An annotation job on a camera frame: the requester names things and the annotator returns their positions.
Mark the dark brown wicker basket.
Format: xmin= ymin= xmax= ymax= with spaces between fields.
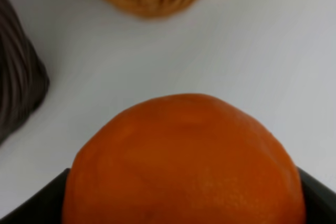
xmin=1 ymin=0 xmax=49 ymax=142

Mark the orange tangerine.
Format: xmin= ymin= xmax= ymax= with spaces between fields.
xmin=61 ymin=94 xmax=306 ymax=223

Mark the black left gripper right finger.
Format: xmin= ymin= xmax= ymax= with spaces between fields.
xmin=298 ymin=168 xmax=336 ymax=224

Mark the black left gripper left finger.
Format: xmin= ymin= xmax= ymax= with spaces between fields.
xmin=1 ymin=168 xmax=70 ymax=224

